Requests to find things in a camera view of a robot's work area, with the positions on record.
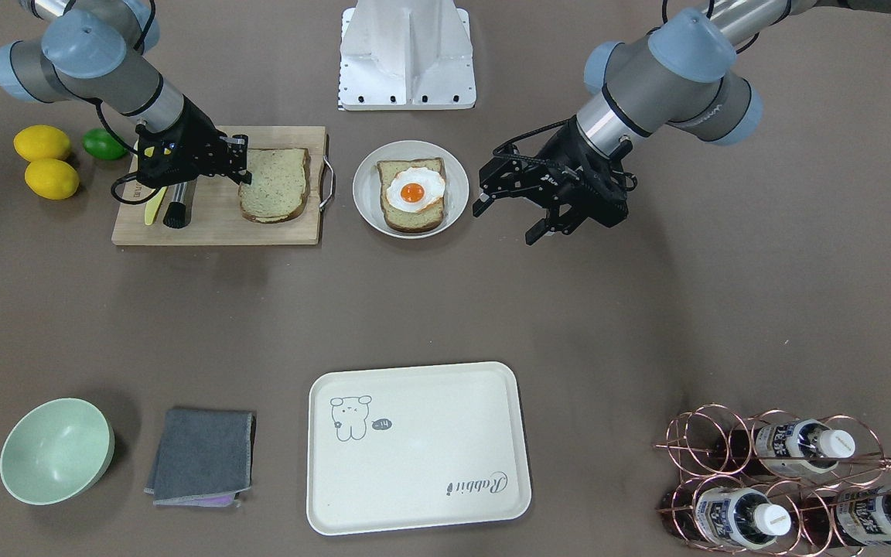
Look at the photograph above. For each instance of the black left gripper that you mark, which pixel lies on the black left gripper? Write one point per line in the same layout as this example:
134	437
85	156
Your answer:
558	155

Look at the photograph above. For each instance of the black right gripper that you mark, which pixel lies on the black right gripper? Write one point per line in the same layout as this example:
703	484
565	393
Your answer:
199	128

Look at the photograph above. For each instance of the plain bread slice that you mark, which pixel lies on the plain bread slice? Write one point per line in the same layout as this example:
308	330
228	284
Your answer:
279	185

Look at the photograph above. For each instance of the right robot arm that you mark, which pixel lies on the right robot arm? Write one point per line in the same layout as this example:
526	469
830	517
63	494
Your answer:
95	51

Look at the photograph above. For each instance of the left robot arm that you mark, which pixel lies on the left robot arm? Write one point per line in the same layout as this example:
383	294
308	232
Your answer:
679	74

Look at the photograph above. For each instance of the cream rabbit tray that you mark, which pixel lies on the cream rabbit tray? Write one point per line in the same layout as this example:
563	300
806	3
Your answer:
415	447

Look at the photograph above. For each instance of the wooden cutting board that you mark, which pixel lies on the wooden cutting board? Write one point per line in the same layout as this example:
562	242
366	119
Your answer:
215	214

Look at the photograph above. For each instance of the bread slice under egg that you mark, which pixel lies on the bread slice under egg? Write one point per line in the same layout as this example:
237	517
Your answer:
404	221

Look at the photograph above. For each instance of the yellow plastic knife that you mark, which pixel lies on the yellow plastic knife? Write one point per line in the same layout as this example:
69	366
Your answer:
153	205

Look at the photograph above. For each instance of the fried egg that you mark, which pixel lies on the fried egg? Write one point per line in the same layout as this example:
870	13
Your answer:
415	189

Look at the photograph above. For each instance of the white round plate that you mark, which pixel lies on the white round plate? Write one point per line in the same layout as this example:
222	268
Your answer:
366	185

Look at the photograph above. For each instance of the green lime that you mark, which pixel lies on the green lime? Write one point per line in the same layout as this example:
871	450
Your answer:
102	145

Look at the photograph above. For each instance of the yellow lemon lower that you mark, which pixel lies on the yellow lemon lower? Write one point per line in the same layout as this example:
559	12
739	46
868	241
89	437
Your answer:
52	179

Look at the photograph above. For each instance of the yellow lemon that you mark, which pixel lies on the yellow lemon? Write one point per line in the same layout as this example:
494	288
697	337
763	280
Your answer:
38	142
52	179

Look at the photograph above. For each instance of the yellow lemon upper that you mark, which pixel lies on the yellow lemon upper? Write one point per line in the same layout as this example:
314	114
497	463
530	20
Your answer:
38	142

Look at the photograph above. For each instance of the grey folded cloth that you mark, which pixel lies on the grey folded cloth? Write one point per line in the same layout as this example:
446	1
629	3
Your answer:
204	458

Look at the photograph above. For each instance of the mint green bowl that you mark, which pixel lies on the mint green bowl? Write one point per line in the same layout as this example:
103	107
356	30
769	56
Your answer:
57	451

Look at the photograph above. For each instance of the tea bottle upper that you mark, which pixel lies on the tea bottle upper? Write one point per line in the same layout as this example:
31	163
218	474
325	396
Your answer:
803	448

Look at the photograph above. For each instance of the tea bottle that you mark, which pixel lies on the tea bottle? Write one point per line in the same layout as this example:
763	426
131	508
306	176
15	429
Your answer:
803	448
863	518
740	518

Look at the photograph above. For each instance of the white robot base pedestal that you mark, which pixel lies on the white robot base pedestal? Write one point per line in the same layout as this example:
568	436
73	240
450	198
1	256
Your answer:
406	55

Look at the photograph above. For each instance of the copper wire bottle rack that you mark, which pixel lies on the copper wire bottle rack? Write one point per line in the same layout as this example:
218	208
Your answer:
712	446

